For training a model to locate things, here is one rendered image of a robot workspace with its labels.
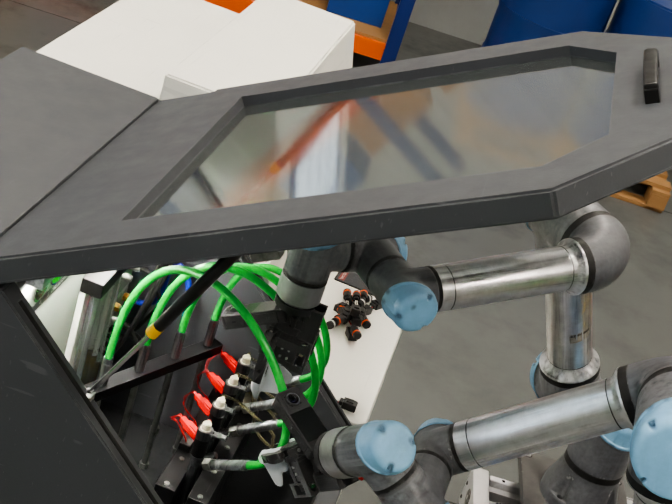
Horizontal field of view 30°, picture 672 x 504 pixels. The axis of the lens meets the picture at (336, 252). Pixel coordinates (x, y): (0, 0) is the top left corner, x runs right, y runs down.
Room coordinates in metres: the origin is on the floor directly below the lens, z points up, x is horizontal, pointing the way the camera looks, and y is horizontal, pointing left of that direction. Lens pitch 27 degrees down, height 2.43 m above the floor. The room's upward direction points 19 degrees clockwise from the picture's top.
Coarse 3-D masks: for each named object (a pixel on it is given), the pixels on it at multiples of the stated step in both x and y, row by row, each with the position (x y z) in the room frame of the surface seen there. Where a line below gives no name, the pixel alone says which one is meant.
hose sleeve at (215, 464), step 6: (210, 462) 1.66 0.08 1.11; (216, 462) 1.66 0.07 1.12; (222, 462) 1.65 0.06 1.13; (228, 462) 1.65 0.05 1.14; (234, 462) 1.65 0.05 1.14; (240, 462) 1.64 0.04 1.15; (246, 462) 1.64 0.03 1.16; (210, 468) 1.66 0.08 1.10; (216, 468) 1.65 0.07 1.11; (222, 468) 1.65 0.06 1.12; (228, 468) 1.64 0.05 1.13; (234, 468) 1.64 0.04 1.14; (240, 468) 1.64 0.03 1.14
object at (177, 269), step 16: (160, 272) 1.75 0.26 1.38; (176, 272) 1.74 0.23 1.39; (192, 272) 1.73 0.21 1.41; (144, 288) 1.77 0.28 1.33; (224, 288) 1.70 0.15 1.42; (128, 304) 1.77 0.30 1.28; (240, 304) 1.68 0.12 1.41; (112, 336) 1.78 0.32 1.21; (256, 336) 1.66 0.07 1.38; (112, 352) 1.78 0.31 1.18; (272, 352) 1.65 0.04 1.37; (272, 368) 1.64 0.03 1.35; (288, 432) 1.61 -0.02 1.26; (256, 464) 1.63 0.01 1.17
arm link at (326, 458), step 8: (328, 432) 1.51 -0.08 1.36; (336, 432) 1.49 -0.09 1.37; (328, 440) 1.49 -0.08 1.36; (320, 448) 1.49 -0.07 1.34; (328, 448) 1.48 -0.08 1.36; (320, 456) 1.48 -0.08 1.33; (328, 456) 1.47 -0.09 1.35; (328, 464) 1.47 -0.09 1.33; (328, 472) 1.48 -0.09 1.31; (336, 472) 1.46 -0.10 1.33
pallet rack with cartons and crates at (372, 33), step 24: (216, 0) 6.81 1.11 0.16; (240, 0) 6.82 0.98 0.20; (312, 0) 7.15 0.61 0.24; (336, 0) 7.05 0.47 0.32; (360, 0) 7.06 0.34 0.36; (384, 0) 7.07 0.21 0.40; (408, 0) 6.86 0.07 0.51; (360, 24) 7.02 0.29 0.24; (384, 24) 7.17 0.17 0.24; (360, 48) 6.86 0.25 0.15; (384, 48) 6.87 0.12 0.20
